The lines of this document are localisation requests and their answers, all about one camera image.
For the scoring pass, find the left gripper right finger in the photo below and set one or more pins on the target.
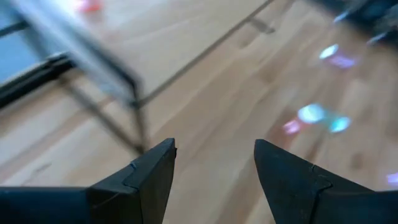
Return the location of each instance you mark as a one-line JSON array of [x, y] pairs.
[[295, 193]]

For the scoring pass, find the green pill bottle white cap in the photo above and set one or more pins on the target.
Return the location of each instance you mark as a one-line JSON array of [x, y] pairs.
[[339, 124]]

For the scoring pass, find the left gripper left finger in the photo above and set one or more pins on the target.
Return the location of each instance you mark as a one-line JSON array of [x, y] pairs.
[[140, 193]]

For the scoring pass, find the pink pill bottle white cap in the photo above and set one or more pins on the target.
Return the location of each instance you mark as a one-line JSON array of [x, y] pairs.
[[393, 179], [340, 61]]

